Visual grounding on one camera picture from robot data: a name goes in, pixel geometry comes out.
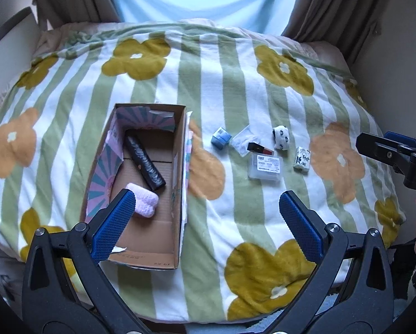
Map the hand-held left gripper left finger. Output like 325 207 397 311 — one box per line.
21 188 149 334

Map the black wrapped roll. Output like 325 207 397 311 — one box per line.
125 135 167 192

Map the clear plastic case white label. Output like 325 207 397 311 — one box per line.
248 154 282 181

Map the pink fluffy cloth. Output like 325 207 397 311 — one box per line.
125 183 159 218

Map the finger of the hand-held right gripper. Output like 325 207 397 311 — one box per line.
356 133 416 192
385 131 416 155

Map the black and red lipstick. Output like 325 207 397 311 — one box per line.
247 142 274 156

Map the small blue box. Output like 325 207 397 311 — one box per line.
211 127 232 151

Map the cardboard box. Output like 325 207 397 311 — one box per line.
80 103 194 270

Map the striped floral blanket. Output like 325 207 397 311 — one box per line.
0 21 407 322

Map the white printed cube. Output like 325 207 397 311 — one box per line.
293 146 312 172

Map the white sock black print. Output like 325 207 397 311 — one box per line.
272 125 291 152

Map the clear plastic bag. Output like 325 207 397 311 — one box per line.
230 124 255 157

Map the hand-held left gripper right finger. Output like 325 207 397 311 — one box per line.
267 190 395 334

